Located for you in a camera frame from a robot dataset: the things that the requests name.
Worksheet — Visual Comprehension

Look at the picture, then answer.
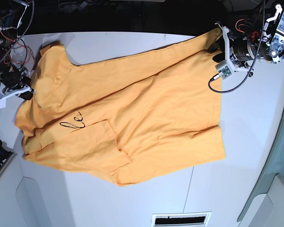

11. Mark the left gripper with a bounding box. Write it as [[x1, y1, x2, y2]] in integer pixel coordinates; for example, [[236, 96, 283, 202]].
[[207, 22, 262, 72]]

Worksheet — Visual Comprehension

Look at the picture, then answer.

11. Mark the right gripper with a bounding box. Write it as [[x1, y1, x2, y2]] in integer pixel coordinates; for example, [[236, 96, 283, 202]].
[[0, 67, 35, 100]]

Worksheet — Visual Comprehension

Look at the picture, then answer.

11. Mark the yellow t-shirt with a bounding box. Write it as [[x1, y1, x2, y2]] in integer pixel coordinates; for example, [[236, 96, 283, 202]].
[[15, 29, 225, 186]]

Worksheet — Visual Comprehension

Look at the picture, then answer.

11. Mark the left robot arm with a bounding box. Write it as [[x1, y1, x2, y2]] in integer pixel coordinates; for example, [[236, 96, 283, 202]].
[[209, 0, 284, 79]]

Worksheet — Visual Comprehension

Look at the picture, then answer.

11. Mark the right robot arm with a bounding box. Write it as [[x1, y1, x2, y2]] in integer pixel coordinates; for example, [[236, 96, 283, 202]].
[[0, 0, 35, 100]]

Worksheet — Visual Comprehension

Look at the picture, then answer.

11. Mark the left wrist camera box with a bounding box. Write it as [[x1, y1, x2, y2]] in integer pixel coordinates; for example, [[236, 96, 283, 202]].
[[215, 60, 235, 79]]

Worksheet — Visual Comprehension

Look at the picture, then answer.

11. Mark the braided camera cable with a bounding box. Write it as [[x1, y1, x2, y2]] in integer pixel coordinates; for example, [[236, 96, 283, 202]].
[[208, 0, 267, 96]]

